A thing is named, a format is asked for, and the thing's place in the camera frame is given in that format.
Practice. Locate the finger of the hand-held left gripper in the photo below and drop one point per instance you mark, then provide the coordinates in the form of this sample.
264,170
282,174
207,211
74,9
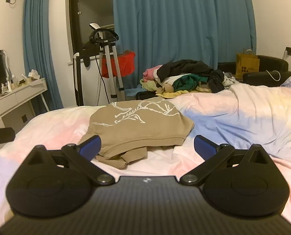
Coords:
2,135

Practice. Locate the black armchair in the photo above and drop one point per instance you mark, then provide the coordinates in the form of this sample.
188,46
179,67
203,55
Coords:
270,68

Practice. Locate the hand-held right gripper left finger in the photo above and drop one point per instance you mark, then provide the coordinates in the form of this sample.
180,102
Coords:
90,145

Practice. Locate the pile of clothes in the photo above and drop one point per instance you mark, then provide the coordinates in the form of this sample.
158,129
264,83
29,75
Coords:
184,77

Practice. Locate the pastel bed blanket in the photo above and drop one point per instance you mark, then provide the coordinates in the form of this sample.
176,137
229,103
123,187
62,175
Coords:
233,120

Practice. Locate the wide blue curtain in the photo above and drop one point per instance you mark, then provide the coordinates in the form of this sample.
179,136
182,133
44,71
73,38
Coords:
179,24

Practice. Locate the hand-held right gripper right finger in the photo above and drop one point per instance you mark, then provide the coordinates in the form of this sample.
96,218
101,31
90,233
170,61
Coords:
204,146

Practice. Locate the row of cosmetic bottles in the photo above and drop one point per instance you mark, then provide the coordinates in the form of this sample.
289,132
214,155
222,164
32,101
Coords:
6,85

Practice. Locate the tissue box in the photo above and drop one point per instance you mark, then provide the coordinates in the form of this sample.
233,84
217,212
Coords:
32,75

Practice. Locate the narrow blue curtain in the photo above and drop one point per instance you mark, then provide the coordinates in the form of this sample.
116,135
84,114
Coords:
37,49

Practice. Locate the tan shirt with white print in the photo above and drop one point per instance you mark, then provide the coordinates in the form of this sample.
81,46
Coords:
135,127

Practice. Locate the white vanity desk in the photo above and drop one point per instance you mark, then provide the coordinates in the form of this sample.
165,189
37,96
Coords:
18,95

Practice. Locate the yellow paper bag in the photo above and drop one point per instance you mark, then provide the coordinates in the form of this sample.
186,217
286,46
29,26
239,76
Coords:
247,64

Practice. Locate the garment steamer stand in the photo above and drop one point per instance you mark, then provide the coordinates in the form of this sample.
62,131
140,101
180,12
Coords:
107,53

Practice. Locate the red cloth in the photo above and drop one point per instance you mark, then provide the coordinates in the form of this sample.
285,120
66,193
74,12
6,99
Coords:
127,63

